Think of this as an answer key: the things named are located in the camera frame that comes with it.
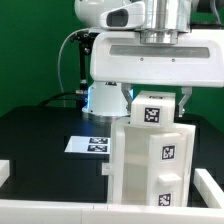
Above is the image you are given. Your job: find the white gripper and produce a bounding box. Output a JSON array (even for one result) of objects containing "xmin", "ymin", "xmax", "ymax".
[{"xmin": 90, "ymin": 29, "xmax": 224, "ymax": 117}]

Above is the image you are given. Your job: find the white cabinet top block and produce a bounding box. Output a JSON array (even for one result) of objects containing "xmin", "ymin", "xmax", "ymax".
[{"xmin": 130, "ymin": 91, "xmax": 175, "ymax": 127}]

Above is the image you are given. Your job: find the white cabinet door panel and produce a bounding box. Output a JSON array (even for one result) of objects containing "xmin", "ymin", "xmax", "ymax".
[{"xmin": 146, "ymin": 133, "xmax": 186, "ymax": 206}]

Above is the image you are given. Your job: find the white cabinet box body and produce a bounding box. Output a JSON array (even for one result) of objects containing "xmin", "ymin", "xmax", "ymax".
[{"xmin": 102, "ymin": 118, "xmax": 195, "ymax": 207}]

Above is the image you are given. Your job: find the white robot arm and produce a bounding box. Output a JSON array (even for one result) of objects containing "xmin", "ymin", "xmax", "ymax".
[{"xmin": 74, "ymin": 0, "xmax": 224, "ymax": 120}]

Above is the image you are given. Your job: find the white paper with markers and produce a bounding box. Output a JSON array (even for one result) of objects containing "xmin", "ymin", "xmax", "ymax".
[{"xmin": 65, "ymin": 136, "xmax": 110, "ymax": 154}]

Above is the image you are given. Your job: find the black camera on stand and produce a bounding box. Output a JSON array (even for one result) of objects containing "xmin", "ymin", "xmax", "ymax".
[{"xmin": 70, "ymin": 29, "xmax": 98, "ymax": 94}]

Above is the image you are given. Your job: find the grey camera cable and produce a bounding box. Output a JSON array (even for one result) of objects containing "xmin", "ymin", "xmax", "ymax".
[{"xmin": 57, "ymin": 28, "xmax": 88, "ymax": 94}]

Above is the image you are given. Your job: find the black cable on table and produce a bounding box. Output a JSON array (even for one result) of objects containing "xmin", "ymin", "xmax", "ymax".
[{"xmin": 38, "ymin": 91, "xmax": 89, "ymax": 108}]

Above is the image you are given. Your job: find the white right border rail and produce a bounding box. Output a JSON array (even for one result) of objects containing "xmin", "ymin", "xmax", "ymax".
[{"xmin": 193, "ymin": 169, "xmax": 224, "ymax": 209}]

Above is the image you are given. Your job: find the white border rail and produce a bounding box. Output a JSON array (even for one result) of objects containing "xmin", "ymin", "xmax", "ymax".
[
  {"xmin": 193, "ymin": 169, "xmax": 224, "ymax": 209},
  {"xmin": 0, "ymin": 200, "xmax": 224, "ymax": 224},
  {"xmin": 0, "ymin": 160, "xmax": 10, "ymax": 187}
]

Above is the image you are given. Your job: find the white left border rail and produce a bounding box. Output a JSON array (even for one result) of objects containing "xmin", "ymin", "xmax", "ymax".
[{"xmin": 0, "ymin": 160, "xmax": 10, "ymax": 187}]

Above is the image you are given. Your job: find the white front border rail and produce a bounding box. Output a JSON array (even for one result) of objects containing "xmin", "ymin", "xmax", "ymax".
[{"xmin": 0, "ymin": 200, "xmax": 224, "ymax": 224}]

